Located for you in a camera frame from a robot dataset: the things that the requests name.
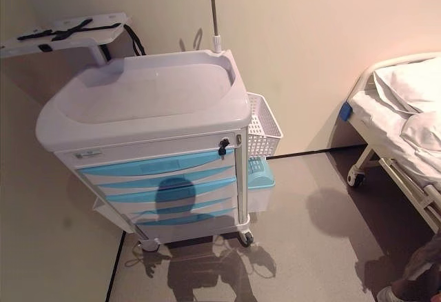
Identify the blue-fronted cart drawer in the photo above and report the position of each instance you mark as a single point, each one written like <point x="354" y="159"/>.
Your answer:
<point x="155" y="168"/>
<point x="165" y="185"/>
<point x="172" y="205"/>
<point x="179" y="217"/>

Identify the black key in lock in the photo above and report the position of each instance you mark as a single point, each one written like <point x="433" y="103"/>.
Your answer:
<point x="224" y="144"/>

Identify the white perforated side basket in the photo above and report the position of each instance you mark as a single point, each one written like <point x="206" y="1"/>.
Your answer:
<point x="263" y="126"/>

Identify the light blue lidded bin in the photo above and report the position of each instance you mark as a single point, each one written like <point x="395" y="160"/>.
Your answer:
<point x="260" y="178"/>

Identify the white medical trolley cart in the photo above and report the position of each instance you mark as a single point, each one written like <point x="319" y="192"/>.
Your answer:
<point x="151" y="109"/>

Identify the black cart caster wheel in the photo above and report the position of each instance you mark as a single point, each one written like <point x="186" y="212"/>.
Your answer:
<point x="246" y="238"/>

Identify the metal IV pole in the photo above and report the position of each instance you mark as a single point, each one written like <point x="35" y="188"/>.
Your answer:
<point x="214" y="9"/>

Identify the blue bed corner bumper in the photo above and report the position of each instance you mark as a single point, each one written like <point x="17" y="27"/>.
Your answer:
<point x="346" y="110"/>

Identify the white cart caster wheel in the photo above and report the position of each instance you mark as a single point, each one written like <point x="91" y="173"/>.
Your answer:
<point x="150" y="244"/>

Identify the bed caster wheel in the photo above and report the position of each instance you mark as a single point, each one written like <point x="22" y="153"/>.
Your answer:
<point x="358" y="179"/>

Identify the white bed sheet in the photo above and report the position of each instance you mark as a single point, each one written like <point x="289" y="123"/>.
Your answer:
<point x="396" y="133"/>

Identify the white pillow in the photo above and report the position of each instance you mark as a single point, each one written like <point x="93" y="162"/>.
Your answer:
<point x="410" y="85"/>

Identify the white shoe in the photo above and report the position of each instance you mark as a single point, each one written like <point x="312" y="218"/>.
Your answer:
<point x="387" y="294"/>

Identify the person's leg in trousers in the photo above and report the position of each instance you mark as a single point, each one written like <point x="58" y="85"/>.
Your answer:
<point x="420" y="264"/>

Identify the white hospital bed frame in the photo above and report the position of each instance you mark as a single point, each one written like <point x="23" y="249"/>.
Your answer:
<point x="379" y="164"/>

